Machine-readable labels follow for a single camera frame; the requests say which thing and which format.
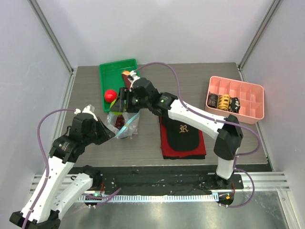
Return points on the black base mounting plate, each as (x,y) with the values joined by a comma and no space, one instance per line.
(164,180)

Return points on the red toy apple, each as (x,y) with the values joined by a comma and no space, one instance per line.
(110,95)

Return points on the dark patterned rolled sock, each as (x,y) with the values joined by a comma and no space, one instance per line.
(212,100)

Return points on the purple toy grapes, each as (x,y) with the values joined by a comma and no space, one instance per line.
(120,122)

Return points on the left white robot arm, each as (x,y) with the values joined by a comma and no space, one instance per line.
(47,205)

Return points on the black floral rolled sock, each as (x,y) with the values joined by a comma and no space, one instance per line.
(234,105)

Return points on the aluminium frame post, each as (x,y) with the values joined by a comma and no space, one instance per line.
(46,26)
(275,4)

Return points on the clear zip top bag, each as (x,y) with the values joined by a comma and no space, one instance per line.
(124,125)

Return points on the white slotted cable duct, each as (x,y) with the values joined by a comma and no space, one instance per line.
(164,199)

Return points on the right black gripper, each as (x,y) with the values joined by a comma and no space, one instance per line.
(123,99)

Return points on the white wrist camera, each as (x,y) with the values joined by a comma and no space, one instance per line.
(133,76)
(89,109)

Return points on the pink divided organizer box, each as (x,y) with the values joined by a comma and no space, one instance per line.
(250,96)

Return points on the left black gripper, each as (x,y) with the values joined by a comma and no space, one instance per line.
(107,133)

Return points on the green plastic tray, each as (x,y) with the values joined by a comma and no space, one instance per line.
(111,77)

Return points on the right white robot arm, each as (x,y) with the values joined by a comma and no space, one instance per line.
(225,131)

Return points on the green toy fruit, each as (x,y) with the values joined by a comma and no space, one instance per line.
(114,109)

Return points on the left aluminium frame post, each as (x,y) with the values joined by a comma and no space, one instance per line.
(46,26)

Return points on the right aluminium frame post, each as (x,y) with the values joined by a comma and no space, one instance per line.
(275,4)

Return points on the black embroidered cap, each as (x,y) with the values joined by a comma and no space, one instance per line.
(180,137)

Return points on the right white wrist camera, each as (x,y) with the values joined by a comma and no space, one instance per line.
(133,76)

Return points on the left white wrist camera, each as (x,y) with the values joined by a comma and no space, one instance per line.
(89,109)

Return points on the yellow tiger rolled sock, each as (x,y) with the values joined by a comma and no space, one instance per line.
(223,102)

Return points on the orange papaya slice toy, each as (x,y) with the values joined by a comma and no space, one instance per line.
(127,79)

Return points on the red and black folded cloth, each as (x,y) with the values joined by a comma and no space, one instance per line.
(168,153)

